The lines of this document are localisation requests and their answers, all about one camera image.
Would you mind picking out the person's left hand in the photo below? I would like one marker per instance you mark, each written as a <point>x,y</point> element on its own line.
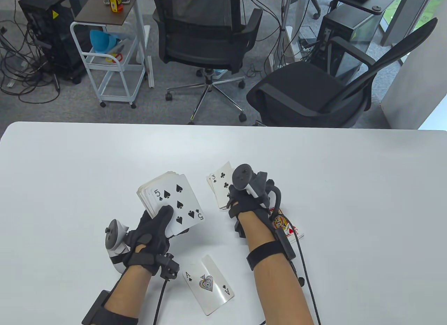
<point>150,236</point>

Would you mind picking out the person's right hand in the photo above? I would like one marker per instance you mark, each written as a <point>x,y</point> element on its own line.
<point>246,202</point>

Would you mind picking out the black clubs playing card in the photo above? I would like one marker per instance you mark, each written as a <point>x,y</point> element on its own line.
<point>220,185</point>

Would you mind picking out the hearts face playing card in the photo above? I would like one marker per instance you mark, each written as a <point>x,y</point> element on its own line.
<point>279,222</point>

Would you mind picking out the stack of red-backed playing cards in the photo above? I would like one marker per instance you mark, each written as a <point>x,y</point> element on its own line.
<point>174,192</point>

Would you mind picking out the large spade playing card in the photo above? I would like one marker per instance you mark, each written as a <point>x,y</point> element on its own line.
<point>211,286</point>

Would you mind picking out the person's right forearm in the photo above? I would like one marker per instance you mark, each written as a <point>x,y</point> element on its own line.
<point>279,290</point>

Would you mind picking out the person's left forearm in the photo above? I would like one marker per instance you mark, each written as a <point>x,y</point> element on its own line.
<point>127,290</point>

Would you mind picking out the grey left hand controller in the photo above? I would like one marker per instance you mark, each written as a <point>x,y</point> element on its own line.
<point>112,234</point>

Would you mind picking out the black padded office chair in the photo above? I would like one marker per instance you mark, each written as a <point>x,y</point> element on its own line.
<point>300,84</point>

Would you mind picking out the black mesh back office chair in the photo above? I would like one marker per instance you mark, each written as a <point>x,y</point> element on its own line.
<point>202,52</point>

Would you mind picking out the small black power adapter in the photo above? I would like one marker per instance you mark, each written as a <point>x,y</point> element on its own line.
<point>307,43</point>

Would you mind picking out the black chair base with casters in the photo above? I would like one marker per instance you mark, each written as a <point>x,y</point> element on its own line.
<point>316,15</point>

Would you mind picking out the blue plastic bowl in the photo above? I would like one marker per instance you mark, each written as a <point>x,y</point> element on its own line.
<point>101,40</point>

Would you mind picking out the black glass side computer tower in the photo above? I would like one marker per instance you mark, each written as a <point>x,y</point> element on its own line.
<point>363,26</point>

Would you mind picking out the black computer tower yellow sticker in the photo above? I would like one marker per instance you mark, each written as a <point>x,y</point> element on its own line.
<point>52,42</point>

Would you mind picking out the brown top white side table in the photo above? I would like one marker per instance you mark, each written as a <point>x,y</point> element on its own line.
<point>101,7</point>

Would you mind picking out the yellow and red packet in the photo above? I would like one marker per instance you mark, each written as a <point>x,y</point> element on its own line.
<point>113,2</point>

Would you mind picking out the dark office desk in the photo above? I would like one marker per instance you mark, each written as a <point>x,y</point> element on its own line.
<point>384,0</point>

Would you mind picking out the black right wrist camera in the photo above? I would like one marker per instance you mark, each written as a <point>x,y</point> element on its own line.
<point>240,229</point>

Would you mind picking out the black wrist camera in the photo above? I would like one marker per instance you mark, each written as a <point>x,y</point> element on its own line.
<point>169,267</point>
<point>240,229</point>

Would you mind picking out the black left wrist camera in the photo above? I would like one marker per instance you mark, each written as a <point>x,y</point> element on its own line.
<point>169,267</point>

